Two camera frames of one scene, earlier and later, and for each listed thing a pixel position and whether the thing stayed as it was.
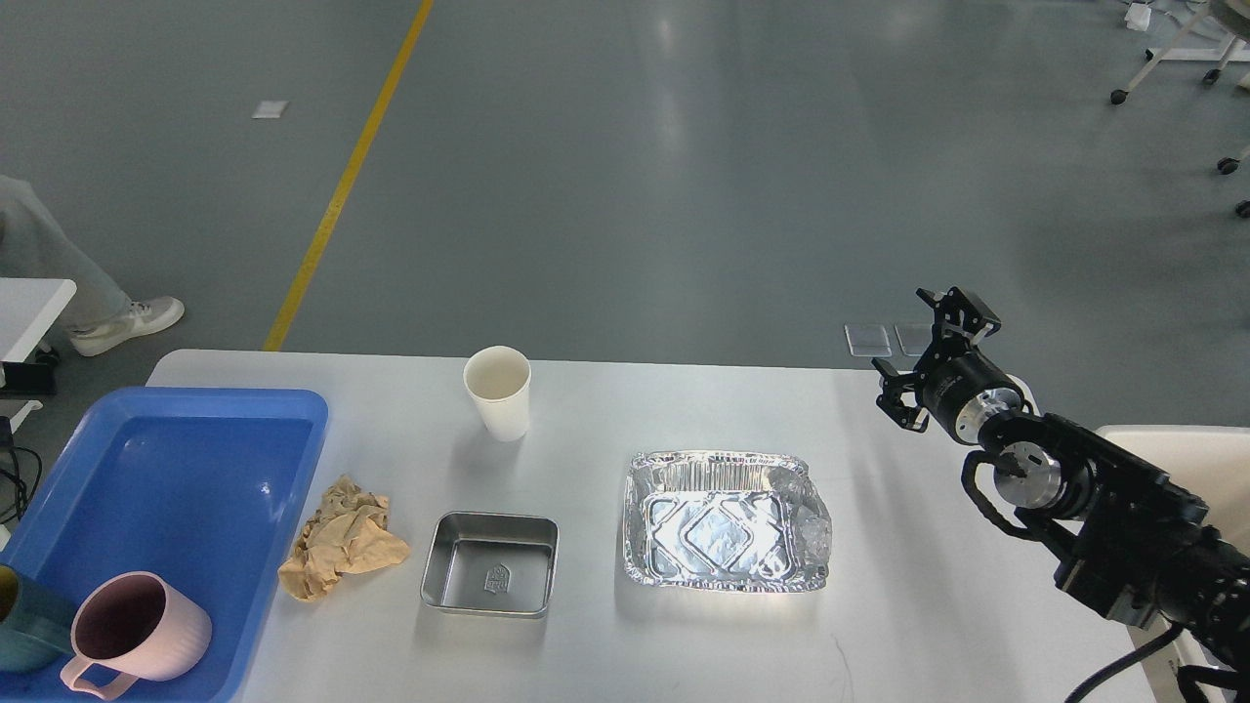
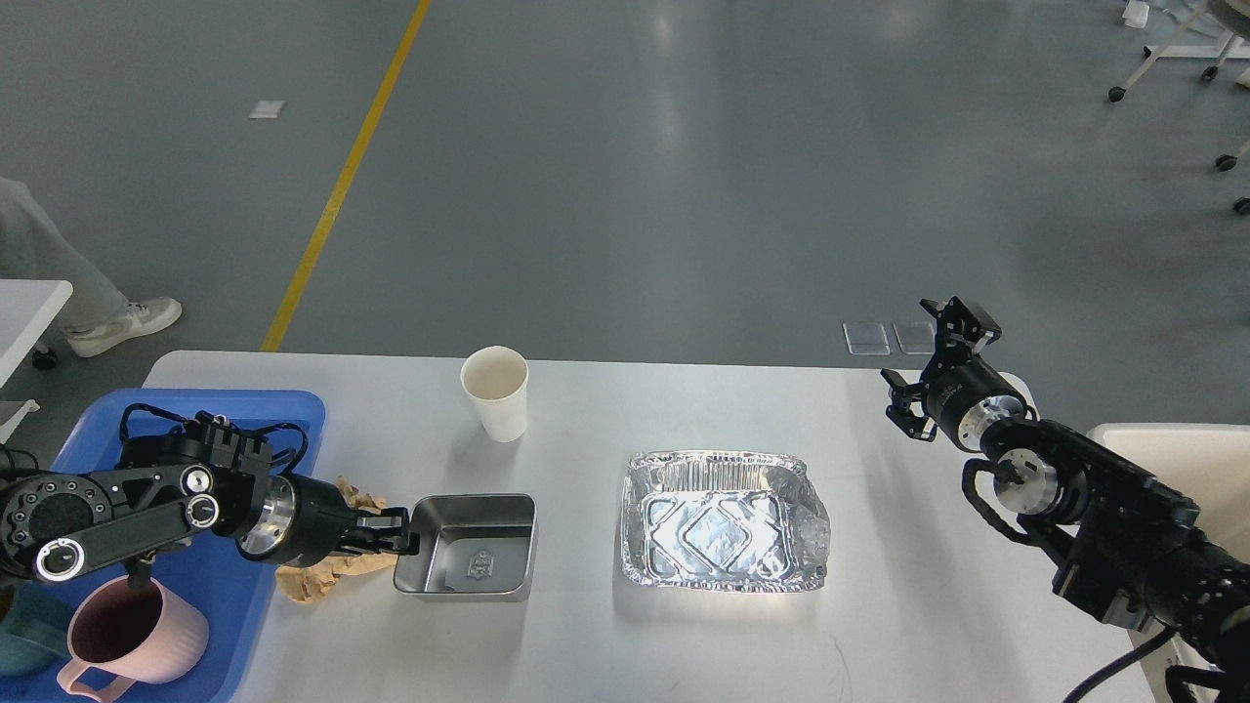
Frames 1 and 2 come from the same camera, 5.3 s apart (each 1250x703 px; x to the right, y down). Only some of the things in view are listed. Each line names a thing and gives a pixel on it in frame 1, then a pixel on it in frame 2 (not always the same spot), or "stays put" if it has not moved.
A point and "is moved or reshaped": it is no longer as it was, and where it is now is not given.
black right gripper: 963,388 stays put
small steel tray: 490,563 is moved or reshaped
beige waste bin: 1211,462 stays put
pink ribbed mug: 137,625 stays put
